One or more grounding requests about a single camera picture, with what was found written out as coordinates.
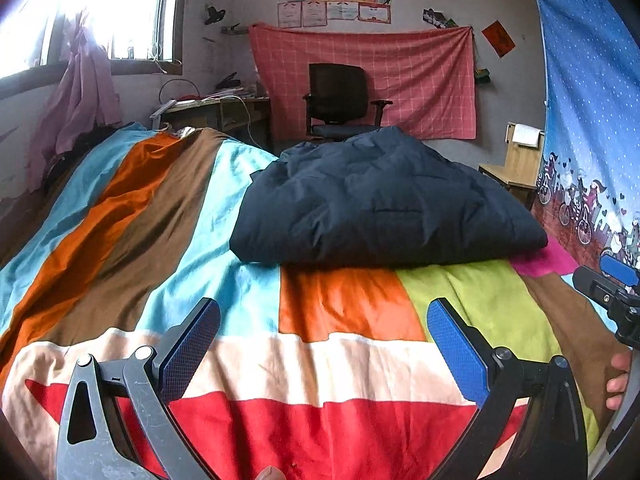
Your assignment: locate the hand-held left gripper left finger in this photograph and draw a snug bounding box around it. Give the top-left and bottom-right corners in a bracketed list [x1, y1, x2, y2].
[55, 297, 222, 480]

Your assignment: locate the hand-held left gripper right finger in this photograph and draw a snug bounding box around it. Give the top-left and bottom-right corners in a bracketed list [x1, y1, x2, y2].
[426, 297, 588, 480]

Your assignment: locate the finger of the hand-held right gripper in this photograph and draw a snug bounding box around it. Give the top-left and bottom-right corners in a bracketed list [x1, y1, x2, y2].
[572, 266, 626, 311]
[599, 253, 640, 288]

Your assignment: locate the navy puffer jacket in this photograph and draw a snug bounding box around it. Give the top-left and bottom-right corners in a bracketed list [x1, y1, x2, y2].
[229, 126, 549, 267]

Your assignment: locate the person's right hand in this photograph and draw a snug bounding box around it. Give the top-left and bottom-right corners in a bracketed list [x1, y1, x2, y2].
[605, 351, 633, 411]

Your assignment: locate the colourful striped bedsheet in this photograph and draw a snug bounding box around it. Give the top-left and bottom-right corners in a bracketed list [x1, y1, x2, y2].
[0, 122, 626, 480]

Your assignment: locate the light wooden chair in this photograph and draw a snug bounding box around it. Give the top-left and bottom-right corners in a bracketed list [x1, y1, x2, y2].
[478, 121, 546, 206]

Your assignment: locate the white cloth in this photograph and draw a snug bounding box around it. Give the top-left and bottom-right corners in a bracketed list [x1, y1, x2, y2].
[512, 123, 542, 147]

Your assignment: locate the blue printed curtain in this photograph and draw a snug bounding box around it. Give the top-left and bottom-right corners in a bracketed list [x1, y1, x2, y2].
[530, 0, 640, 271]

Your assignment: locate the wooden desk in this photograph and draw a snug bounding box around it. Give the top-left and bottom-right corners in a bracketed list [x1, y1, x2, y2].
[160, 95, 273, 153]

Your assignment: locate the pile of papers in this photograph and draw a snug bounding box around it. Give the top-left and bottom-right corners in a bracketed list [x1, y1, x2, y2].
[200, 87, 258, 102]

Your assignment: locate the pale pink curtain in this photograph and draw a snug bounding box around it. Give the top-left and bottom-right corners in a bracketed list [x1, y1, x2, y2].
[27, 10, 123, 193]

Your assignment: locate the black office chair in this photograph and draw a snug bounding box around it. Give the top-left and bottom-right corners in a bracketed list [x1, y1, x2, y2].
[302, 63, 393, 142]

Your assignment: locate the dark photo cluster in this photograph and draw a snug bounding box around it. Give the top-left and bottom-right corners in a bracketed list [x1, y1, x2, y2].
[422, 7, 458, 29]

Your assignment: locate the window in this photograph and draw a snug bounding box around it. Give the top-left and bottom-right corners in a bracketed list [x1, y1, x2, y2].
[0, 0, 186, 78]

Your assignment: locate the white cable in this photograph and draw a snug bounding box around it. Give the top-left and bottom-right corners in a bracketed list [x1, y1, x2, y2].
[227, 94, 266, 150]

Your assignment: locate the red paper wall sign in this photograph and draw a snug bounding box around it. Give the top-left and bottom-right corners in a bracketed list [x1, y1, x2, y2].
[481, 20, 516, 58]

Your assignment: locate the pink checked wall cloth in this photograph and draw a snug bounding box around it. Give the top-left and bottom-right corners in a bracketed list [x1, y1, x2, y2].
[248, 22, 477, 141]

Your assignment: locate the thin dark wire loop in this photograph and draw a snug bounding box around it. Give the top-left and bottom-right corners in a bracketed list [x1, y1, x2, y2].
[159, 79, 202, 103]

